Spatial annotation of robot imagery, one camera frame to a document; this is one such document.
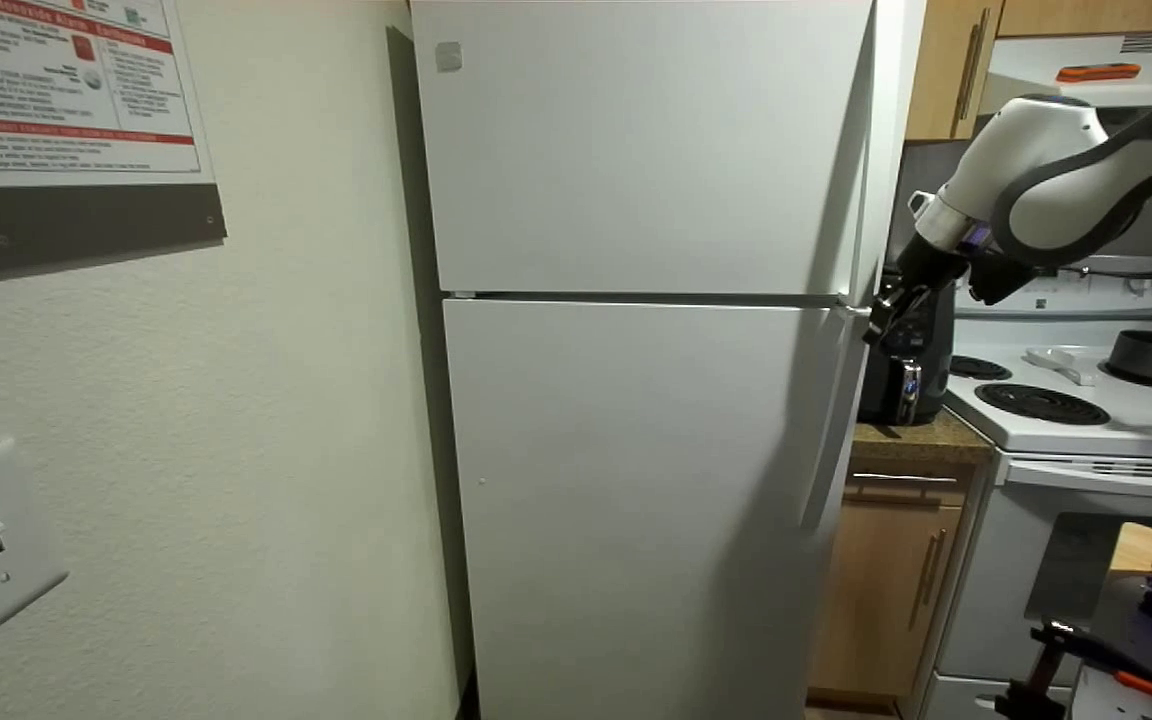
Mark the wooden cabinet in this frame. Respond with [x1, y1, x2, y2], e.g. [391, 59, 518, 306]
[807, 411, 994, 716]
[909, 0, 1152, 141]

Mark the wooden lower cabinet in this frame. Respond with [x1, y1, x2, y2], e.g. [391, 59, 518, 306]
[807, 411, 994, 716]

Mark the white electric stove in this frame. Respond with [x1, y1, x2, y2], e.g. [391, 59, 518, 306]
[921, 271, 1152, 720]

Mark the black air fryer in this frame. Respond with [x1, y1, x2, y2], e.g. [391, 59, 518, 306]
[862, 287, 955, 425]

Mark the red white wall notice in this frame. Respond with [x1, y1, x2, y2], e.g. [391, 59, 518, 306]
[0, 0, 212, 187]

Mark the white upper freezer door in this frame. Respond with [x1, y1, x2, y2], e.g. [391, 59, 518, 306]
[414, 0, 877, 295]

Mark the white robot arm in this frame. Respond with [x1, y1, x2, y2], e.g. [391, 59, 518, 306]
[869, 94, 1152, 343]

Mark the black orange tool clamp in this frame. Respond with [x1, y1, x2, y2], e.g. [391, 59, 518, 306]
[994, 618, 1152, 720]

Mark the wooden upper cabinet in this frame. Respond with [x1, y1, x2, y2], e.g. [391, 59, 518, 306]
[909, 0, 1152, 141]

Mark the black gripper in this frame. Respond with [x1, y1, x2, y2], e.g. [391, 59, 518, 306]
[869, 235, 969, 352]

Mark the white fridge door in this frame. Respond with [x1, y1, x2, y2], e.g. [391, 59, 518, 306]
[448, 298, 863, 720]

